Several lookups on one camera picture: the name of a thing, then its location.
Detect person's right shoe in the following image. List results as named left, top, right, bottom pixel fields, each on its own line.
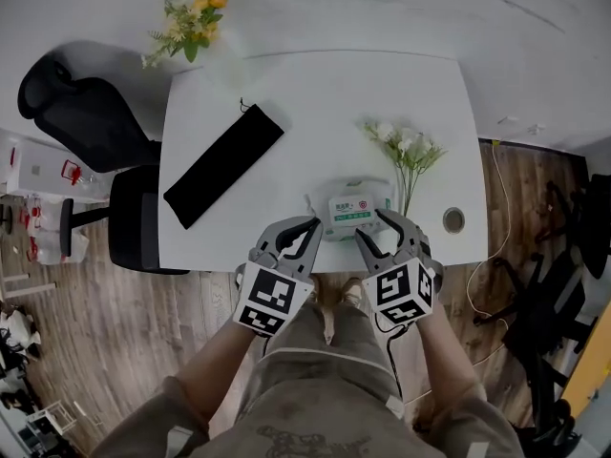
left=339, top=277, right=367, bottom=310

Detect clear storage box red clips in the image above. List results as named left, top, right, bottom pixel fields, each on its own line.
left=0, top=128, right=112, bottom=205

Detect person's khaki trousers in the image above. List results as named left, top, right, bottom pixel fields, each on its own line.
left=237, top=298, right=408, bottom=431

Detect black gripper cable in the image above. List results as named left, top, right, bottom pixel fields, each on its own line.
left=373, top=311, right=406, bottom=403

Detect yellow board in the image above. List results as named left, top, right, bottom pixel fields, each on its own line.
left=559, top=302, right=611, bottom=420

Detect white floor cable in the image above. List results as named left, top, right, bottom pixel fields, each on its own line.
left=466, top=141, right=513, bottom=367

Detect black office chair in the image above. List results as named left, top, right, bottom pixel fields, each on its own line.
left=16, top=53, right=192, bottom=277

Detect round desk cable grommet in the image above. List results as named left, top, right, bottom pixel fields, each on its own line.
left=441, top=206, right=467, bottom=236

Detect yellow artificial flower bunch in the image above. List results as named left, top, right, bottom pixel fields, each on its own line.
left=140, top=0, right=230, bottom=71

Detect white plastic wipes pack lid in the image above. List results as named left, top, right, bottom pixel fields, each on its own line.
left=327, top=195, right=374, bottom=224

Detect white artificial flower bunch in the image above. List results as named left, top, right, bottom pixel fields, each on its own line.
left=359, top=118, right=450, bottom=219

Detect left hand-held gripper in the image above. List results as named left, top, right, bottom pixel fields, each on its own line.
left=232, top=215, right=326, bottom=339

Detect pile of black chair bases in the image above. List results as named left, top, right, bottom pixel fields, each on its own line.
left=471, top=173, right=611, bottom=450

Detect black drawstring pouch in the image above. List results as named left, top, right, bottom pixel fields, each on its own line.
left=162, top=96, right=286, bottom=231

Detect person's right forearm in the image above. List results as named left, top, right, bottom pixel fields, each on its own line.
left=413, top=302, right=484, bottom=420

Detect person's left forearm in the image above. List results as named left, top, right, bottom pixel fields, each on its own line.
left=175, top=316, right=269, bottom=425

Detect white wire rack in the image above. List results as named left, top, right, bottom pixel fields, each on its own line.
left=26, top=398, right=78, bottom=438

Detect white green wet wipes pack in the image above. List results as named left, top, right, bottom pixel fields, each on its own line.
left=304, top=176, right=398, bottom=244

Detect stacked clear plastic containers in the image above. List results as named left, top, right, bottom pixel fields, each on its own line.
left=22, top=197, right=91, bottom=267

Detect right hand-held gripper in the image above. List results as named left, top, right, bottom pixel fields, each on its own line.
left=354, top=209, right=445, bottom=328

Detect person's khaki shirt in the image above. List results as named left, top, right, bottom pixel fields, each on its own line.
left=89, top=374, right=526, bottom=458

